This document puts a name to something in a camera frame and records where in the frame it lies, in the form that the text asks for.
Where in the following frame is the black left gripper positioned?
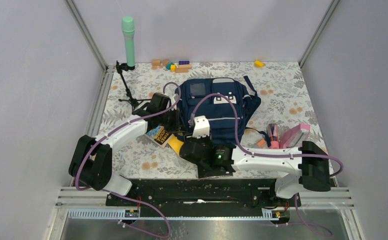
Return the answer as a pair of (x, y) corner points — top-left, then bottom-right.
(159, 107), (188, 133)

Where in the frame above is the navy blue student backpack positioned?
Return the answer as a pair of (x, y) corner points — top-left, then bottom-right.
(177, 76), (262, 145)

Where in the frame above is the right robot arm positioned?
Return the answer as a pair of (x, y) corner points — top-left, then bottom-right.
(179, 137), (331, 206)

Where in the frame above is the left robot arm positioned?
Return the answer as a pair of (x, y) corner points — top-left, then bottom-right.
(68, 92), (180, 206)

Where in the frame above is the yellow book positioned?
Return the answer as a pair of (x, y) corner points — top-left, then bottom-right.
(167, 136), (184, 156)

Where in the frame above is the colourful treehouse storey book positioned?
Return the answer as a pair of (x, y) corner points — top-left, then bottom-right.
(145, 126), (173, 148)

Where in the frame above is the long wooden block front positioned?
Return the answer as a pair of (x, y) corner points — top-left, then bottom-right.
(174, 67), (190, 73)

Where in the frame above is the long wooden block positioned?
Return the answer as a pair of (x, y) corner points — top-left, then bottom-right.
(178, 64), (192, 69)
(174, 67), (190, 73)

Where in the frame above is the yellow toy block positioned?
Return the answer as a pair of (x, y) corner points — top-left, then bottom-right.
(170, 64), (177, 72)

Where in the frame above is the teal toy block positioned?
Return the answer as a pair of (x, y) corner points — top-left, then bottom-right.
(165, 62), (174, 70)

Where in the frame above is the long wooden block rear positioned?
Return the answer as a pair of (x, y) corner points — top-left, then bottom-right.
(178, 64), (192, 69)

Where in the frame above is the purple studded toy brick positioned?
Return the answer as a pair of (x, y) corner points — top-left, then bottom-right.
(178, 60), (190, 65)

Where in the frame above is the orange highlighter pen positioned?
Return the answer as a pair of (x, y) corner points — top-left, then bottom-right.
(257, 139), (268, 148)

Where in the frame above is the brown wooden block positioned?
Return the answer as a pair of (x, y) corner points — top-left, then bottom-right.
(161, 59), (171, 67)

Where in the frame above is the light wooden cube block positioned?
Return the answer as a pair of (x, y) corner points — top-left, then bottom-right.
(151, 59), (162, 67)

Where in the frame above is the black tripod stand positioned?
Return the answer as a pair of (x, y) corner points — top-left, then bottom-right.
(115, 60), (151, 110)

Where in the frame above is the pink box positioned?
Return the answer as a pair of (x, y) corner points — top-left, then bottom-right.
(279, 123), (311, 149)

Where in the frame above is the yellow block far right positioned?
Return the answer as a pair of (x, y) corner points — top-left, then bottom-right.
(253, 60), (265, 68)

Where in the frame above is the green microphone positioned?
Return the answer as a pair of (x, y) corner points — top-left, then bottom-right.
(121, 16), (136, 70)

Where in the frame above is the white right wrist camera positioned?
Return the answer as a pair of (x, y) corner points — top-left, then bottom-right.
(192, 115), (211, 139)

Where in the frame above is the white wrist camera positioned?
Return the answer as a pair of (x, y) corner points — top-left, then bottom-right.
(170, 93), (179, 105)
(192, 115), (211, 139)

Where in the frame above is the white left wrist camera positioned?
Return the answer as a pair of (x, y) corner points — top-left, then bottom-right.
(170, 93), (179, 105)

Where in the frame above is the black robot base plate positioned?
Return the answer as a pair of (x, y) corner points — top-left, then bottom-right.
(105, 178), (301, 219)

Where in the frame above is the slotted metal cable rail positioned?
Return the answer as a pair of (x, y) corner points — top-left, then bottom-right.
(67, 207), (290, 221)

